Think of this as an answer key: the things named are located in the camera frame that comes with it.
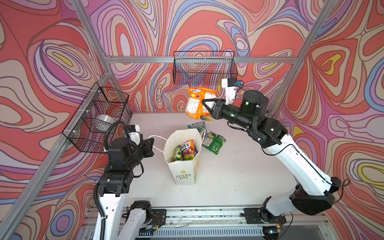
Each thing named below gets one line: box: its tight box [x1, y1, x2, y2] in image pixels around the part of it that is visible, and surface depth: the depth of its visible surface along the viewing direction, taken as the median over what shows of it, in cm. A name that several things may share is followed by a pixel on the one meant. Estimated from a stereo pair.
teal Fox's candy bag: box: [187, 121, 207, 138], surface depth 109 cm
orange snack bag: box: [185, 87, 218, 119], surface depth 56 cm
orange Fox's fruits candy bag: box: [180, 140, 196, 161], surface depth 86 cm
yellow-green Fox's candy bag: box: [173, 145, 183, 162], surface depth 81 cm
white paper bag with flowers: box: [148, 128, 206, 185], surface depth 75 cm
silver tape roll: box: [95, 114, 116, 124], surface depth 75 cm
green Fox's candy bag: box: [201, 131, 227, 155], surface depth 101 cm
